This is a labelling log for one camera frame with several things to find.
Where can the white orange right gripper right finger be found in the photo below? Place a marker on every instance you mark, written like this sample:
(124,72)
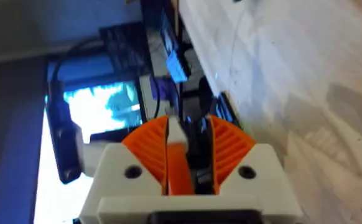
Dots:
(252,165)

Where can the white orange right gripper left finger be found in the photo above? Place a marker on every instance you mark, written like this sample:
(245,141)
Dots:
(131,161)

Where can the bright monitor screen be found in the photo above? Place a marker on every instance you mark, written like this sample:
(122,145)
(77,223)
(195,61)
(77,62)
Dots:
(100,105)

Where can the small blue box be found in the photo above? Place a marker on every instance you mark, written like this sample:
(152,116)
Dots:
(176,67)

